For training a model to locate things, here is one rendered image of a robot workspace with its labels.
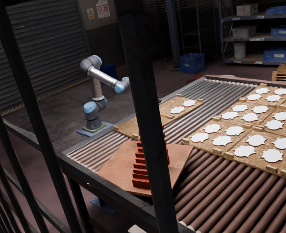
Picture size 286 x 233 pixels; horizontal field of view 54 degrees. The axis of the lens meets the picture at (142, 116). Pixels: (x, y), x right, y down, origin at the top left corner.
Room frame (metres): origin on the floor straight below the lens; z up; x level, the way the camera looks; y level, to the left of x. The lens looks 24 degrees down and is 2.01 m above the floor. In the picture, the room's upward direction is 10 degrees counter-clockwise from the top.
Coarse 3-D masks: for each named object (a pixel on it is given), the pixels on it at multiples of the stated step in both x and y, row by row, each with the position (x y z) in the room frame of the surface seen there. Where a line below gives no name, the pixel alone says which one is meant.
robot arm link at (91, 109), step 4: (88, 104) 2.47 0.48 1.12; (92, 104) 2.45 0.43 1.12; (96, 104) 2.49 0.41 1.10; (84, 108) 2.43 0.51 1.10; (88, 108) 2.41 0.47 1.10; (92, 108) 2.42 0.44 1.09; (96, 108) 2.46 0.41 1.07; (88, 112) 2.41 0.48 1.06; (92, 112) 2.41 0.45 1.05; (96, 112) 2.44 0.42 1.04; (88, 116) 2.42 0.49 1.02; (92, 116) 2.41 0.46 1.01; (96, 116) 2.43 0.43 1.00
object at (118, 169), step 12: (132, 144) 1.72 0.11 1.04; (168, 144) 1.63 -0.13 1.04; (120, 156) 1.59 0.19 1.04; (132, 156) 1.56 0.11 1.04; (180, 156) 1.46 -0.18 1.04; (108, 168) 1.48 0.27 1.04; (120, 168) 1.45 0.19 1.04; (132, 168) 1.43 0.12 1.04; (180, 168) 1.34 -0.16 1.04; (120, 180) 1.33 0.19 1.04; (132, 192) 1.22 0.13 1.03; (144, 192) 1.19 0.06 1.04
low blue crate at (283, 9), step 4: (268, 8) 6.04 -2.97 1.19; (272, 8) 6.10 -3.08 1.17; (276, 8) 6.05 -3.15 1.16; (280, 8) 5.69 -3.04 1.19; (284, 8) 5.65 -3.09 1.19; (268, 12) 5.82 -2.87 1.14; (272, 12) 5.78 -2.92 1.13; (276, 12) 5.73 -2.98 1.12; (280, 12) 5.68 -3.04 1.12; (284, 12) 5.64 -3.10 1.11
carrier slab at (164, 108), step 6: (168, 102) 2.61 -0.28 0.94; (174, 102) 2.58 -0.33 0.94; (180, 102) 2.56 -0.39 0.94; (198, 102) 2.47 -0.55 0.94; (162, 108) 2.49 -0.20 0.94; (168, 108) 2.46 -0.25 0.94; (186, 108) 2.39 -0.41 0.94; (192, 108) 2.36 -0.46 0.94; (162, 114) 2.35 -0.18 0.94; (168, 114) 2.33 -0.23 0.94; (174, 114) 2.31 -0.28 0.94; (180, 114) 2.28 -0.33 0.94
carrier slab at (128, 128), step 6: (132, 120) 2.34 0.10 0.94; (162, 120) 2.23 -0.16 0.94; (168, 120) 2.21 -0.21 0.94; (120, 126) 2.26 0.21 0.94; (126, 126) 2.24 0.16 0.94; (132, 126) 2.22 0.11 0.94; (120, 132) 2.16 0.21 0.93; (126, 132) 2.13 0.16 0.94; (132, 132) 2.11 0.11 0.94; (138, 132) 2.09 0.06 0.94; (132, 138) 2.03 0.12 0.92; (138, 138) 1.98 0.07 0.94
